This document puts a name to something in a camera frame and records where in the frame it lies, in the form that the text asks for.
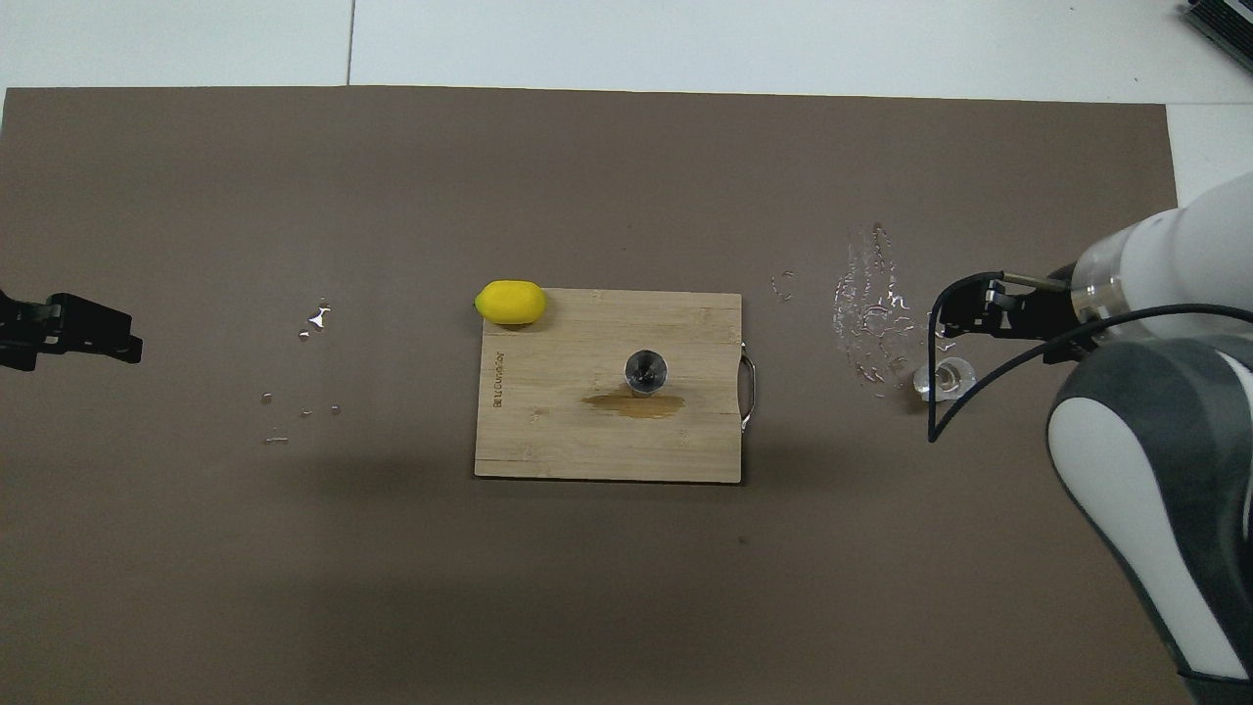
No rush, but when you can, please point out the small clear glass cup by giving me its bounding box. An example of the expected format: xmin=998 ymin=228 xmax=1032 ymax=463
xmin=912 ymin=356 xmax=978 ymax=402

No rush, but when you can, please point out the yellow lemon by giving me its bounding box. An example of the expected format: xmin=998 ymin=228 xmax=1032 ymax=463
xmin=475 ymin=280 xmax=547 ymax=326

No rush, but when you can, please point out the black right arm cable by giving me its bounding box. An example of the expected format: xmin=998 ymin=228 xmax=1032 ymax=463
xmin=926 ymin=272 xmax=1253 ymax=444

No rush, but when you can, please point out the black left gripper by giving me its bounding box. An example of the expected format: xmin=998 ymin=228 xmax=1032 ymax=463
xmin=0 ymin=291 xmax=144 ymax=371

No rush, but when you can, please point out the steel double jigger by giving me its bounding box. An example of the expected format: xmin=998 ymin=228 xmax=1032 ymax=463
xmin=624 ymin=349 xmax=670 ymax=397

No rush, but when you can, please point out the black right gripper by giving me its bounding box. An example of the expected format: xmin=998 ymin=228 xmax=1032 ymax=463
xmin=940 ymin=264 xmax=1095 ymax=363

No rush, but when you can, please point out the brown table mat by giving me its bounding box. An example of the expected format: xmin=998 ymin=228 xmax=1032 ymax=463
xmin=0 ymin=86 xmax=1230 ymax=705

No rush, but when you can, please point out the grey ribbed device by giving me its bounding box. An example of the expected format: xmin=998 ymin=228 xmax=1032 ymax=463
xmin=1180 ymin=0 xmax=1253 ymax=71

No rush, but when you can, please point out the wooden cutting board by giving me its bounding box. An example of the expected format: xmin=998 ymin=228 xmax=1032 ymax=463
xmin=474 ymin=290 xmax=757 ymax=485

